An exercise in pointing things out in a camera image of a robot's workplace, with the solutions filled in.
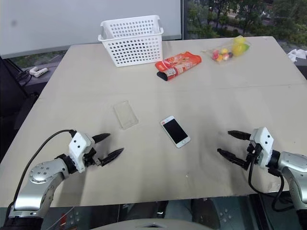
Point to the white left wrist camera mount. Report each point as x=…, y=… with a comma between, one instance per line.
x=78, y=149

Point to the white gold smartphone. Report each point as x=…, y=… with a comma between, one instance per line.
x=175, y=131

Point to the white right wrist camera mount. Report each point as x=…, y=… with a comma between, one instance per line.
x=262, y=146

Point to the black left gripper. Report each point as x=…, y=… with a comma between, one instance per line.
x=90, y=158

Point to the crumpled white paper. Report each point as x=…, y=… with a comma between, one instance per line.
x=297, y=54

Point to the white projection screen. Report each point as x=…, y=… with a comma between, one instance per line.
x=88, y=21

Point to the white power strip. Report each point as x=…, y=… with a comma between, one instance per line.
x=38, y=71

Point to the orange snack bag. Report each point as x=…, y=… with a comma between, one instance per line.
x=180, y=65

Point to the dark rounded robot torso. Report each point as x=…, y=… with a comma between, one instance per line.
x=153, y=214

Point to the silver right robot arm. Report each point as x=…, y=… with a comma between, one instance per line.
x=291, y=172

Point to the clear phone case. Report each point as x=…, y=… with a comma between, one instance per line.
x=126, y=114

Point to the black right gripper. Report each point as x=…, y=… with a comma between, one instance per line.
x=253, y=153

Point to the white perforated plastic basket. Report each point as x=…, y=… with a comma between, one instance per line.
x=130, y=40

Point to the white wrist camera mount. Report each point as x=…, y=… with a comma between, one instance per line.
x=78, y=149
x=262, y=146

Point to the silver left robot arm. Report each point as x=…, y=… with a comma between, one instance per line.
x=38, y=189

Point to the clear bag of toy fruit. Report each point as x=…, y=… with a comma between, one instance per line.
x=230, y=50

